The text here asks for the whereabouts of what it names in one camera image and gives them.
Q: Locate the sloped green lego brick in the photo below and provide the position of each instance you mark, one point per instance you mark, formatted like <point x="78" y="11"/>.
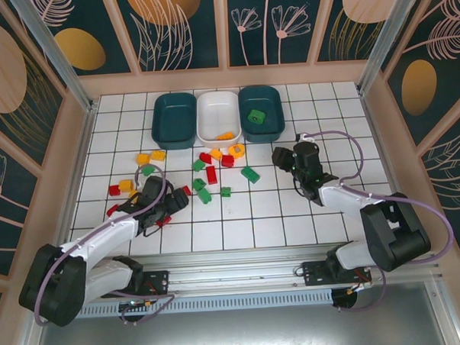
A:
<point x="198" y="184"/>

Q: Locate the long green lego brick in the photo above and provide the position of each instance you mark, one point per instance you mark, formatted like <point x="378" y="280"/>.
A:
<point x="250" y="174"/>

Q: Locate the long red lego brick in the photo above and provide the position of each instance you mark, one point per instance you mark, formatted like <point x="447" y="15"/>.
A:
<point x="212" y="175"/>

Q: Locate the round yellow lego piece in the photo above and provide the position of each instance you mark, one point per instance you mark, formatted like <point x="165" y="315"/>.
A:
<point x="240" y="153"/>

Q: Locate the small green lego brick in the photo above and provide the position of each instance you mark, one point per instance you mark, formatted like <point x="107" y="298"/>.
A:
<point x="226" y="192"/>

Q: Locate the round green lego piece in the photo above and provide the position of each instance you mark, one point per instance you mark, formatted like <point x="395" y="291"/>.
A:
<point x="251" y="114"/>

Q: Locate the teal plastic container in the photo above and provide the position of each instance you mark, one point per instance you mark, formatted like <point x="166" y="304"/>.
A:
<point x="261" y="102"/>
<point x="174" y="121"/>

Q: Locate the small yellow lego brick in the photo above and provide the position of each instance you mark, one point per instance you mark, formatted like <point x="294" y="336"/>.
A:
<point x="216" y="154"/>
<point x="133" y="193"/>
<point x="125" y="185"/>

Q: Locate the long yellow lego brick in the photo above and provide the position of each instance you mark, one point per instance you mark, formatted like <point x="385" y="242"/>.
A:
<point x="225" y="136"/>

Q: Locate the white plastic container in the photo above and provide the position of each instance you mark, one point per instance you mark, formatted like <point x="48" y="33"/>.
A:
<point x="217" y="112"/>

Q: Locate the studded yellow lego brick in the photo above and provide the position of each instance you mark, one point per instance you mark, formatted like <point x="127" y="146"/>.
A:
<point x="157" y="155"/>

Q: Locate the tall yellow lego brick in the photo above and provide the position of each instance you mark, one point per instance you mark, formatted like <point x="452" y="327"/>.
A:
<point x="142" y="158"/>

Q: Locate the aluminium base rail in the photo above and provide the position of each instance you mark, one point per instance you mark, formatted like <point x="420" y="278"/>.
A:
<point x="234" y="271"/>

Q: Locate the aluminium frame post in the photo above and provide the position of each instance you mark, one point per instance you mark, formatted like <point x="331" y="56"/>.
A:
<point x="386" y="32"/>
<point x="55" y="58"/>

